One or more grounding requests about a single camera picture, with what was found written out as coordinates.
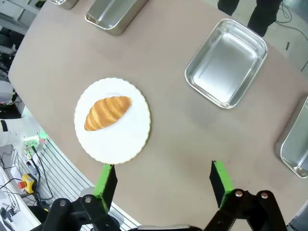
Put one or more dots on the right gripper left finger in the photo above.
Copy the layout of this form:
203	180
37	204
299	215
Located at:
103	190

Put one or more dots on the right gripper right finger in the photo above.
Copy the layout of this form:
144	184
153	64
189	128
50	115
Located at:
223	187

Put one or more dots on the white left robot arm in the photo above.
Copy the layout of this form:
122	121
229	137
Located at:
12	131

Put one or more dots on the steel rectangular container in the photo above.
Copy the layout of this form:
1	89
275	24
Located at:
63	2
115	14
226	63
297	146

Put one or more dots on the white scalloped round plate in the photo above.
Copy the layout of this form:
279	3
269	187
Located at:
120	144

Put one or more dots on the golden brown croissant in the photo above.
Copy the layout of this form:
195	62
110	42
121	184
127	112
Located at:
107	116

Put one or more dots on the yellow emergency stop box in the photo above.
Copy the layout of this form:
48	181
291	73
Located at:
26	184

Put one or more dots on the white control box green lights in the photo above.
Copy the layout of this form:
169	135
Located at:
32	144

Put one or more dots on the black trousers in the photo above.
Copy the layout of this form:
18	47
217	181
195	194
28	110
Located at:
262	16

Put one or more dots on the aluminium slotted base plate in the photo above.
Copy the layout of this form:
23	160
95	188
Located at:
62	166

